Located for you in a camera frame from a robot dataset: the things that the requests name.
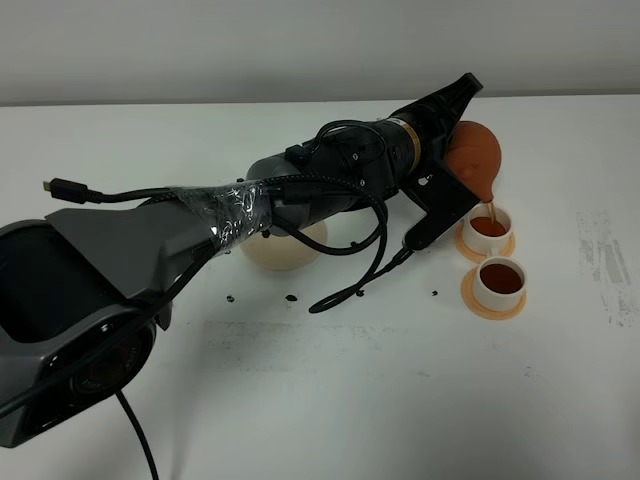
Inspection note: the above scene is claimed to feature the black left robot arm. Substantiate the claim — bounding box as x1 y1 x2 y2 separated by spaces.
1 73 482 448

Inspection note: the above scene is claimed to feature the orange near saucer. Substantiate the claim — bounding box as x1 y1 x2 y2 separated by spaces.
460 269 527 321

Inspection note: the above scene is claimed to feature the white near teacup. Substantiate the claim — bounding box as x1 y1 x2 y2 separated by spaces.
471 248 527 312

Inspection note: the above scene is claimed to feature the orange saucer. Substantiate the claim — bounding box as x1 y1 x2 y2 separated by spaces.
460 269 527 321
455 222 516 264

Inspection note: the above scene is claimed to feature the beige round teapot coaster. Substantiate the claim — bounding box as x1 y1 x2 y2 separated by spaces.
240 234 320 271

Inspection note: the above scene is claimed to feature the black braided camera cable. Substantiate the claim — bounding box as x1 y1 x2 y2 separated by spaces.
42 119 416 480

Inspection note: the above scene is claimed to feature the white far teacup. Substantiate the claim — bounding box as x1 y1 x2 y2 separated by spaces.
461 202 514 257

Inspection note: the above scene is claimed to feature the white teacup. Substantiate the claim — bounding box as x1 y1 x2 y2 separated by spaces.
471 248 527 312
461 202 514 257

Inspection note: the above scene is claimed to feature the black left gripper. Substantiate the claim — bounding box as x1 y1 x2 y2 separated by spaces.
284 73 483 250

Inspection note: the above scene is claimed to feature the brown clay teapot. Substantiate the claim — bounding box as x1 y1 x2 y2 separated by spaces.
445 121 502 203

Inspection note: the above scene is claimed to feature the orange far saucer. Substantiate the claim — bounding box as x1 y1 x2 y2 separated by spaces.
455 222 516 264

